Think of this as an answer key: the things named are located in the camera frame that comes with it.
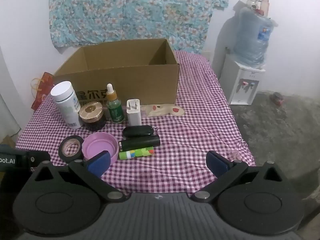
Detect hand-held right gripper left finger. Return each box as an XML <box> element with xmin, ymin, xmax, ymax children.
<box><xmin>32</xmin><ymin>150</ymin><xmax>128</xmax><ymax>203</ymax></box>

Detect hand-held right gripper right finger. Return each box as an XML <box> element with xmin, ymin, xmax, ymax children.
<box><xmin>191</xmin><ymin>150</ymin><xmax>286</xmax><ymax>202</ymax></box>

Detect purple round lid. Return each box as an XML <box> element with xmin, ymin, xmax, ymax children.
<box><xmin>82</xmin><ymin>132</ymin><xmax>119</xmax><ymax>165</ymax></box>

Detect black tape roll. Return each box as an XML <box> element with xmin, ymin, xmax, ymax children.
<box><xmin>59</xmin><ymin>135</ymin><xmax>85</xmax><ymax>162</ymax></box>

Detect green patterned tube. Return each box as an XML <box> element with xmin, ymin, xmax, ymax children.
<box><xmin>119</xmin><ymin>147</ymin><xmax>154</xmax><ymax>160</ymax></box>

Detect black cylinder tube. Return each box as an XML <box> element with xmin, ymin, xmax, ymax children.
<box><xmin>119</xmin><ymin>135</ymin><xmax>160</xmax><ymax>150</ymax></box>

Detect black key fob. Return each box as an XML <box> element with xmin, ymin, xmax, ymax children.
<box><xmin>123</xmin><ymin>125</ymin><xmax>158</xmax><ymax>138</ymax></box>

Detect dark jar with gold lid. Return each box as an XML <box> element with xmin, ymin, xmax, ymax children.
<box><xmin>79</xmin><ymin>101</ymin><xmax>107</xmax><ymax>132</ymax></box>

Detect green dropper bottle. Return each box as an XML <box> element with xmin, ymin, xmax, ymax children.
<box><xmin>106</xmin><ymin>83</ymin><xmax>125</xmax><ymax>124</ymax></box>

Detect white plug charger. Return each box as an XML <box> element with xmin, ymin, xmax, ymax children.
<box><xmin>126</xmin><ymin>99</ymin><xmax>142</xmax><ymax>127</ymax></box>

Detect brown cardboard box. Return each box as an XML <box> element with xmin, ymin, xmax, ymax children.
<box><xmin>52</xmin><ymin>38</ymin><xmax>180</xmax><ymax>112</ymax></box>

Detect purple checkered tablecloth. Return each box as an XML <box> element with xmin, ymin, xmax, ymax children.
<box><xmin>15</xmin><ymin>49</ymin><xmax>257</xmax><ymax>198</ymax></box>

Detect white curtain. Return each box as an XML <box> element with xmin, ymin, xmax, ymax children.
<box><xmin>0</xmin><ymin>90</ymin><xmax>22</xmax><ymax>143</ymax></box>

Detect white plastic bottle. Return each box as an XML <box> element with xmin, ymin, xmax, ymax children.
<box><xmin>50</xmin><ymin>81</ymin><xmax>84</xmax><ymax>130</ymax></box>

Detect red gift bag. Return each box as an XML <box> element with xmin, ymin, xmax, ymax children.
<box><xmin>31</xmin><ymin>72</ymin><xmax>55</xmax><ymax>110</ymax></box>

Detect cream eye mask with hearts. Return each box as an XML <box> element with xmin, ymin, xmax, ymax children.
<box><xmin>141</xmin><ymin>103</ymin><xmax>185</xmax><ymax>117</ymax></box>

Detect white water dispenser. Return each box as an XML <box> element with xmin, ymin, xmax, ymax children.
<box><xmin>224</xmin><ymin>46</ymin><xmax>266</xmax><ymax>105</ymax></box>

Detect dark red shoe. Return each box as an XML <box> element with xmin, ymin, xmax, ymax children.
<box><xmin>271</xmin><ymin>92</ymin><xmax>284</xmax><ymax>105</ymax></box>

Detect blue water jug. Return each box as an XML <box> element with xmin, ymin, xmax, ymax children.
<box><xmin>233</xmin><ymin>6</ymin><xmax>274</xmax><ymax>67</ymax></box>

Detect bottles on jug top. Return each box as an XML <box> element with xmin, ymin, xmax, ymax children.
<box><xmin>259</xmin><ymin>0</ymin><xmax>270</xmax><ymax>17</ymax></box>

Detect floral blue wall cloth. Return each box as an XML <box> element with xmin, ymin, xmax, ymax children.
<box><xmin>47</xmin><ymin>0</ymin><xmax>230</xmax><ymax>54</ymax></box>

